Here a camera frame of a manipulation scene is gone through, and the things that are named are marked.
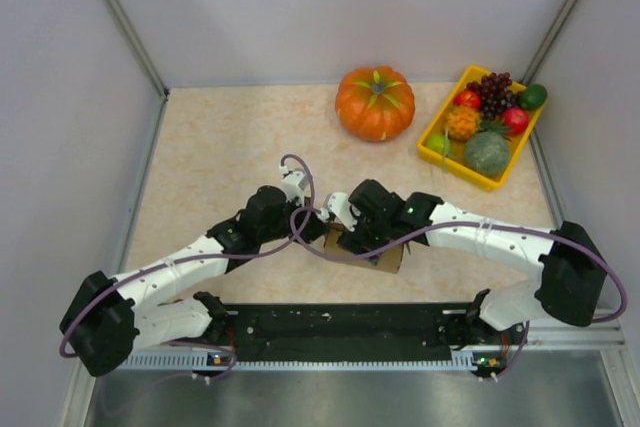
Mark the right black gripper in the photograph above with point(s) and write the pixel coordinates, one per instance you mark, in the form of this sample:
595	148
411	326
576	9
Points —
355	240

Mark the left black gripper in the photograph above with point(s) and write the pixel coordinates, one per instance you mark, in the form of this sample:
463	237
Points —
314	229

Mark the brown cardboard box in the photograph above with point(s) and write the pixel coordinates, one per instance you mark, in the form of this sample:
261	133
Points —
388	262

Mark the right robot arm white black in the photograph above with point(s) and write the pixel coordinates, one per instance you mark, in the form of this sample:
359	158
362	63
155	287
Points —
563	279

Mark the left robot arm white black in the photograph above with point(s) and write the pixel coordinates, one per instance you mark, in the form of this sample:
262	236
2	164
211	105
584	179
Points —
112	317

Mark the yellow plastic tray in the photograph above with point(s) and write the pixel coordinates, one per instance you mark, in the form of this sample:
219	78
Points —
481	129

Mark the green lime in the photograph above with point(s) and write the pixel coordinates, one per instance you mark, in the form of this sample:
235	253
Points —
438	143

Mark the orange pumpkin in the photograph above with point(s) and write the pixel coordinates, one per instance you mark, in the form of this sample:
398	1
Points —
375	104

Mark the green melon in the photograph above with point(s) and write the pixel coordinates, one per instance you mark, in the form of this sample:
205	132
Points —
487	153

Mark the orange pineapple toy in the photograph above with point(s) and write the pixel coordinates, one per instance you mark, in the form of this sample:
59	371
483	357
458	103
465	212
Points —
462	123

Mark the red apple left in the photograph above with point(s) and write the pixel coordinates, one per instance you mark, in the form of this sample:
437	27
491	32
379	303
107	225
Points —
469	99

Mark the red apple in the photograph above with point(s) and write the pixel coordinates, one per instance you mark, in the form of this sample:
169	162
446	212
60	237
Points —
515	120
469	99

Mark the red apple right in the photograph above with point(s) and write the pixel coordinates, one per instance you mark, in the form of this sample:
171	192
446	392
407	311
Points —
515	120

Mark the dark purple grape bunch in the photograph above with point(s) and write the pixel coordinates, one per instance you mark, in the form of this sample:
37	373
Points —
495	94

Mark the green avocado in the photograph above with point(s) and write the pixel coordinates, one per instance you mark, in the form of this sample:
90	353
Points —
532	97

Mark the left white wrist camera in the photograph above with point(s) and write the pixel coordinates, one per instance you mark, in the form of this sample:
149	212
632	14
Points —
294	183

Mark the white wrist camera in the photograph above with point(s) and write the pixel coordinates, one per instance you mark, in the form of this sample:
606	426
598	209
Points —
294	183
337	207

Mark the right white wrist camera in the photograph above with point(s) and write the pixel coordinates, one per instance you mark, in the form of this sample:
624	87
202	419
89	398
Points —
337	207

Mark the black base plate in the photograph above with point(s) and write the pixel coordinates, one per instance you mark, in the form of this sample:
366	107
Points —
359	351

